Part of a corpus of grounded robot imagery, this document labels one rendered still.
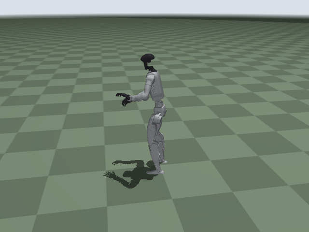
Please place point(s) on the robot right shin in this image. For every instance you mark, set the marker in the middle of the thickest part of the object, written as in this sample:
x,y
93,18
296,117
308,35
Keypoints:
x,y
161,150

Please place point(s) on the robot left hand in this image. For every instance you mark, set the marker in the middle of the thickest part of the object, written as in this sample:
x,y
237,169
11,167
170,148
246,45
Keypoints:
x,y
124,95

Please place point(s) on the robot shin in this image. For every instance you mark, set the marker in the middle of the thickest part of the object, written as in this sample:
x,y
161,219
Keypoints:
x,y
154,151
161,150

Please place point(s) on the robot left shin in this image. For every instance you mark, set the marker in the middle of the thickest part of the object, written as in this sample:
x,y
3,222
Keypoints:
x,y
154,151

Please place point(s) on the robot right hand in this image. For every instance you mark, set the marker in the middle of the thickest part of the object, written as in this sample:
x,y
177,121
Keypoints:
x,y
124,102

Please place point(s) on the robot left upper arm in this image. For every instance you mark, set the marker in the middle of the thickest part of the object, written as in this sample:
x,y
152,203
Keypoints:
x,y
150,79

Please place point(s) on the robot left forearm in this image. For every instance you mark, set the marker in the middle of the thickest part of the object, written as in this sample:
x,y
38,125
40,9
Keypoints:
x,y
136,98

